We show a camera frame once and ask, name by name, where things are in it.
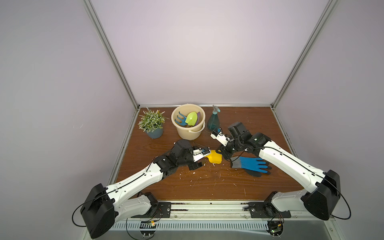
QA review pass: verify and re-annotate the yellow plastic scoop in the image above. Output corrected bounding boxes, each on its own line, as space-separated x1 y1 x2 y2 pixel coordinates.
207 151 223 164

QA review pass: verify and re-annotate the teal spray bottle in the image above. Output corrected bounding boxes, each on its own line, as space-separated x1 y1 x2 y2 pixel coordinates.
207 105 221 131

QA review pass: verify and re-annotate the blue fork yellow handle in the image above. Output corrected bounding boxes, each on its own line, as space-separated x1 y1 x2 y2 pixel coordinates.
175 112 188 127

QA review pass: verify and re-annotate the green trowel wooden handle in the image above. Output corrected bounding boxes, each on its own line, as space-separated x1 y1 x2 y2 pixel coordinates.
186 112 199 127

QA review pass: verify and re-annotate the purple trowel pink handle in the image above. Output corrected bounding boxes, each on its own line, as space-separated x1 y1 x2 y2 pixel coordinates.
195 112 201 126

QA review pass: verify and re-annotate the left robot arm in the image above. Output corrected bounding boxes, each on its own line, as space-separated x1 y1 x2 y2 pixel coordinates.
78 140 211 239

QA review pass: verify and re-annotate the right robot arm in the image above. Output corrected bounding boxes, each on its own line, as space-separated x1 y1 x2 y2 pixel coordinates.
211 122 342 221

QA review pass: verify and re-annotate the blue grey gardening glove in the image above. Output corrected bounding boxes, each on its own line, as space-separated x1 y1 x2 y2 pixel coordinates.
231 157 271 174

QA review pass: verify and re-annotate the black gardening glove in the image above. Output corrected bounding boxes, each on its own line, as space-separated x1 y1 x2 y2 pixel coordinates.
244 166 272 178

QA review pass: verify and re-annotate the cream plastic bucket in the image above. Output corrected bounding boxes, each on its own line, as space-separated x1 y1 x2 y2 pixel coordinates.
171 104 206 141

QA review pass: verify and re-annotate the potted green plant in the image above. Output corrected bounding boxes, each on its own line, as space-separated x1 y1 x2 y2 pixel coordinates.
138 108 167 139

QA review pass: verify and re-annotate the left controller board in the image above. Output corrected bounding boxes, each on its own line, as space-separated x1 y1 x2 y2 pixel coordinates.
139 221 157 240

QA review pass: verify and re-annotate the controller board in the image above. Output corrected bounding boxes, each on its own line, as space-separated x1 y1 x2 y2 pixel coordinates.
267 221 284 238
139 221 157 240

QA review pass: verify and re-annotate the right controller board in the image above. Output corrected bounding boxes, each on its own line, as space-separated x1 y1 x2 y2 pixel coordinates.
267 221 284 238

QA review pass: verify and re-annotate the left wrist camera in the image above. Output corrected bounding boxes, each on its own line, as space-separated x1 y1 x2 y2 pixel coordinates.
192 147 211 162

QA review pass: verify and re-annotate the aluminium mounting rail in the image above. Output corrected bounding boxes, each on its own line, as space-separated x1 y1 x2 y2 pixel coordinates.
113 199 335 222

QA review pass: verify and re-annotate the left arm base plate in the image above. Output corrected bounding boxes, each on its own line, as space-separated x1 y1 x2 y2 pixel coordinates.
132 202 172 219

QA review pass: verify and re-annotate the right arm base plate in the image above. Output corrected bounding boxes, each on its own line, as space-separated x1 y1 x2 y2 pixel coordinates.
244 202 292 219

